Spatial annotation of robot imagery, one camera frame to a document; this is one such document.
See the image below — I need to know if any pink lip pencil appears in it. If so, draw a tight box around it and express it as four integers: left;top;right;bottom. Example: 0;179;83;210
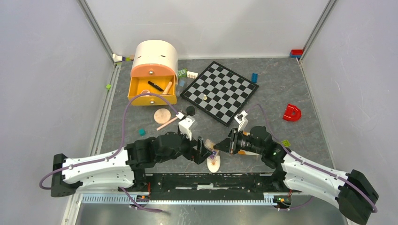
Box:
156;117;178;131

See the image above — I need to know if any round pink compact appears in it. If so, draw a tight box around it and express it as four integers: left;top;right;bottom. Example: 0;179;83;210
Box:
153;108;171;125

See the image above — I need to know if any white round drawer organizer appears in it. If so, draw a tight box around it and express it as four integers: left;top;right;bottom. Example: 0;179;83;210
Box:
132;40;178;74

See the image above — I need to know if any white lego brick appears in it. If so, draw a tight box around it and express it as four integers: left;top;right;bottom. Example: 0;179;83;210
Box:
186;71;199;79

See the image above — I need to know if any blue lego brick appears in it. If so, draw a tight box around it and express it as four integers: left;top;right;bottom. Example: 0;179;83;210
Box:
251;73;258;83

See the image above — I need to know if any black grey chessboard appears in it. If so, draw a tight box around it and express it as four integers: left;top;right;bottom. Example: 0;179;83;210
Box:
180;61;259;126

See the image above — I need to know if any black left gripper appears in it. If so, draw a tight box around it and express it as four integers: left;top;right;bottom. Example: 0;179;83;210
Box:
157;127;213;164

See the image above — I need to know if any black mounting rail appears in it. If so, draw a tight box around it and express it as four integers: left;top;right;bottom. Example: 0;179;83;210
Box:
129;172;290;201

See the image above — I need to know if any green toy block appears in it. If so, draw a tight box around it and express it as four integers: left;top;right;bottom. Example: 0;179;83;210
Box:
177;68;187;79

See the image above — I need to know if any black tube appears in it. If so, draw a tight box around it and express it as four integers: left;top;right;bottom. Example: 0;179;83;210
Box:
147;81;164;92

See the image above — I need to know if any black round cap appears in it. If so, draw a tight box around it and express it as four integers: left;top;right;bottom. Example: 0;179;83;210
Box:
186;106;196;116

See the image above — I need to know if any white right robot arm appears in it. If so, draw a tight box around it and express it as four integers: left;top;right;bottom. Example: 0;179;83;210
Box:
214;126;379;225

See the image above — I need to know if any colourful eyeshadow palette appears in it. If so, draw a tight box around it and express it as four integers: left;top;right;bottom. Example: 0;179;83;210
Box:
204;139;218;160

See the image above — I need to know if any white orange sachet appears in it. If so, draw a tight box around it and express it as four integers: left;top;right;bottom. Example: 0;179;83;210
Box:
238;150;259;156

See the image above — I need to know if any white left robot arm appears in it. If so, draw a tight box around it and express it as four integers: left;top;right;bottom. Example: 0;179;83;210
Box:
50;132;211;197

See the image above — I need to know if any yellow drawer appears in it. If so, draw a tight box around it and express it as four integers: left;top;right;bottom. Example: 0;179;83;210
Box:
127;75;177;106

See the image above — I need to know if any wooden handle makeup brush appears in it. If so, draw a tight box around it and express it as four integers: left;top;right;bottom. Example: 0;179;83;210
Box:
162;81;173;95

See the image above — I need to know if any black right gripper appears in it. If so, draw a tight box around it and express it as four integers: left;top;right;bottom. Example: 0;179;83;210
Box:
213;128;264;155

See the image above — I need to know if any green lego brick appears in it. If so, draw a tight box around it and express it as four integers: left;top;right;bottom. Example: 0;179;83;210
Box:
281;140;291;148

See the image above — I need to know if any small teal cube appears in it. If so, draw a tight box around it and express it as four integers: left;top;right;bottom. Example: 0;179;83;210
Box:
138;129;146;136

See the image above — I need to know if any red letter D toy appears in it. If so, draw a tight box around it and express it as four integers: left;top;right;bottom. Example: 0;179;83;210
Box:
283;104;302;122

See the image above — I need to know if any red blue bricks corner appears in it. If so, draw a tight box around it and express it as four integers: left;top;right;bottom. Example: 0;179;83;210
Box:
289;49;304;58

